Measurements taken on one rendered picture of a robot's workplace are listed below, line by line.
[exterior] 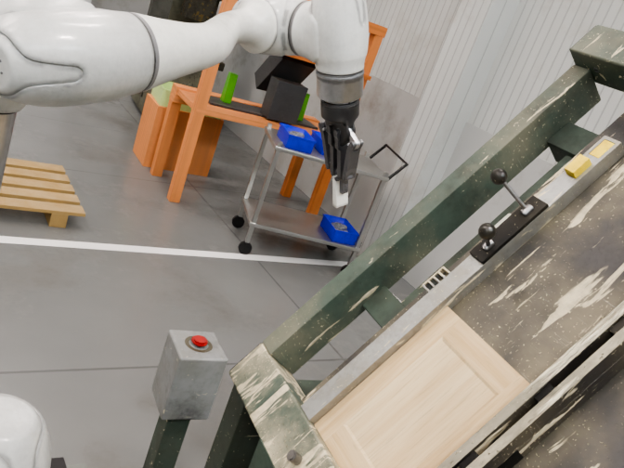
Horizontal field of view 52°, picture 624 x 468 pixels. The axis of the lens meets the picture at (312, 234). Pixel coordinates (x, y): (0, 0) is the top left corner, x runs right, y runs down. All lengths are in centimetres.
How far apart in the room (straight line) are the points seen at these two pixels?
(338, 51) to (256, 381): 86
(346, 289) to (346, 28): 73
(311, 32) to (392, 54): 452
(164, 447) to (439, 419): 71
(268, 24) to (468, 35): 364
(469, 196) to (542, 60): 298
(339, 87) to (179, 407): 84
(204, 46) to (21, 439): 59
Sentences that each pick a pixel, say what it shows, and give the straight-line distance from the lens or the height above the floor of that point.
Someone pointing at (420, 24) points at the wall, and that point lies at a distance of 556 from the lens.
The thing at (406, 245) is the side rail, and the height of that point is 126.
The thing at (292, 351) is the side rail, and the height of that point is 92.
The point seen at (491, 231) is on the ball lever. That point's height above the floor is 144.
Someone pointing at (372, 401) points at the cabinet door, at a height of 101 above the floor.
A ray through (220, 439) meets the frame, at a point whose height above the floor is 61.
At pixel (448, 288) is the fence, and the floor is 127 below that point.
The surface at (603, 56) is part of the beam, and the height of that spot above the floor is 186.
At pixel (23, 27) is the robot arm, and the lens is 78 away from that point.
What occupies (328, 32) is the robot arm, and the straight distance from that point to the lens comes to 118.
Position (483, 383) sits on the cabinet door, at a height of 117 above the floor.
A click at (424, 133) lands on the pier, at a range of 486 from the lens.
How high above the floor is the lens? 176
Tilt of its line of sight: 19 degrees down
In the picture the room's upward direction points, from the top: 20 degrees clockwise
